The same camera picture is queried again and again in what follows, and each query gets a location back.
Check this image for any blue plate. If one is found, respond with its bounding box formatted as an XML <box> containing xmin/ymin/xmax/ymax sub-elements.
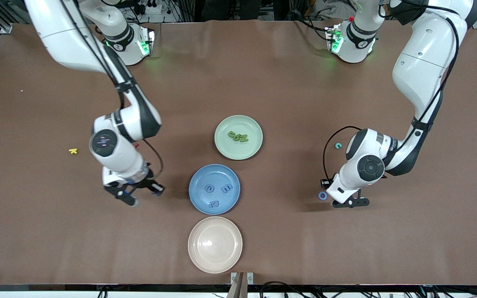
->
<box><xmin>188</xmin><ymin>164</ymin><xmax>241</xmax><ymax>216</ymax></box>

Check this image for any beige plate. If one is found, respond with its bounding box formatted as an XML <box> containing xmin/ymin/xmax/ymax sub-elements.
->
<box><xmin>188</xmin><ymin>216</ymin><xmax>243</xmax><ymax>274</ymax></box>

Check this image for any green plate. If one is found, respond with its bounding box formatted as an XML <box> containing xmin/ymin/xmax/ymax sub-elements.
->
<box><xmin>214</xmin><ymin>115</ymin><xmax>263</xmax><ymax>161</ymax></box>

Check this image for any grey fabric bundle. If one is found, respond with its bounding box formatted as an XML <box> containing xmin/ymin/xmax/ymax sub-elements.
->
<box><xmin>315</xmin><ymin>0</ymin><xmax>357</xmax><ymax>19</ymax></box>

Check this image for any white power strip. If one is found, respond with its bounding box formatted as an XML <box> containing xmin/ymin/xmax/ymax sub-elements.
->
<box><xmin>137</xmin><ymin>0</ymin><xmax>162</xmax><ymax>15</ymax></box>

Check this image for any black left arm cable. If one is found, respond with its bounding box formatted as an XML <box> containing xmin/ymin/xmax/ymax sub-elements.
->
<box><xmin>323</xmin><ymin>0</ymin><xmax>460</xmax><ymax>181</ymax></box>

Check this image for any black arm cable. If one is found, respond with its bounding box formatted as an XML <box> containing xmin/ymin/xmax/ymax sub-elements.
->
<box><xmin>323</xmin><ymin>0</ymin><xmax>460</xmax><ymax>181</ymax></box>
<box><xmin>58</xmin><ymin>0</ymin><xmax>164</xmax><ymax>181</ymax></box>

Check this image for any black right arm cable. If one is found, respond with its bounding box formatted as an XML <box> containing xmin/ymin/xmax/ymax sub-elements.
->
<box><xmin>58</xmin><ymin>0</ymin><xmax>164</xmax><ymax>181</ymax></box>

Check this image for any metal camera stand bracket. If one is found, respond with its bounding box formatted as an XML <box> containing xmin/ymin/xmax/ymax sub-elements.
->
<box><xmin>227</xmin><ymin>272</ymin><xmax>255</xmax><ymax>298</ymax></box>

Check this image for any black cable bundle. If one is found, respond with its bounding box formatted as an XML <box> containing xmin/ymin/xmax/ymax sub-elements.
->
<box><xmin>259</xmin><ymin>276</ymin><xmax>477</xmax><ymax>298</ymax></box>

